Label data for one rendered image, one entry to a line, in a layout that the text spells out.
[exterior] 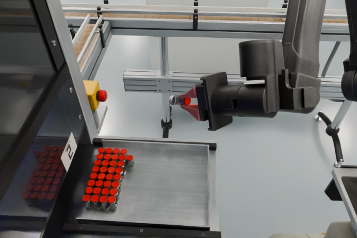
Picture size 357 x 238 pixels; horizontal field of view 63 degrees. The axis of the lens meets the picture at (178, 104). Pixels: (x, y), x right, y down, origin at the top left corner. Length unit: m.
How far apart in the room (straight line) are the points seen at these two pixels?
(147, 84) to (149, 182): 1.00
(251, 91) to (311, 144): 1.84
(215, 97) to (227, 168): 1.50
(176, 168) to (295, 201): 1.19
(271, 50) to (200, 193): 0.51
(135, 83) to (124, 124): 0.54
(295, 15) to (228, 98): 0.19
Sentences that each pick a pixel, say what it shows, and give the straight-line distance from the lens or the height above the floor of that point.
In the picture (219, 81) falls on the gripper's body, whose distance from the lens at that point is 0.55.
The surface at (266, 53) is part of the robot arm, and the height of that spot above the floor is 1.38.
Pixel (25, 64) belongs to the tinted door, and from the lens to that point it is 0.65.
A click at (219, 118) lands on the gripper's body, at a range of 0.55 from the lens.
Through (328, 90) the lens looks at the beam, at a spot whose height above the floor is 0.50.
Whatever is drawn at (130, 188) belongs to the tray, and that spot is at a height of 0.88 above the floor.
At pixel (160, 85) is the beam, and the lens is 1.80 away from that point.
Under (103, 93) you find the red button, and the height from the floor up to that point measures 1.01.
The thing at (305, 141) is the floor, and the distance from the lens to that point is 2.31.
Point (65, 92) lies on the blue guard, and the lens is 0.78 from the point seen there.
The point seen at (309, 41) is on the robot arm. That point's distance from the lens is 0.56.
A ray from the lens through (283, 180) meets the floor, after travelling 2.05.
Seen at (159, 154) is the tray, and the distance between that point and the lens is 0.95.
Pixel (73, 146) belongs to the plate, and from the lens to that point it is 0.85.
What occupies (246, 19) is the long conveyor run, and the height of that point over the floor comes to 0.93.
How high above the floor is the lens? 1.64
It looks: 43 degrees down
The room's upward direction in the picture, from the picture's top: straight up
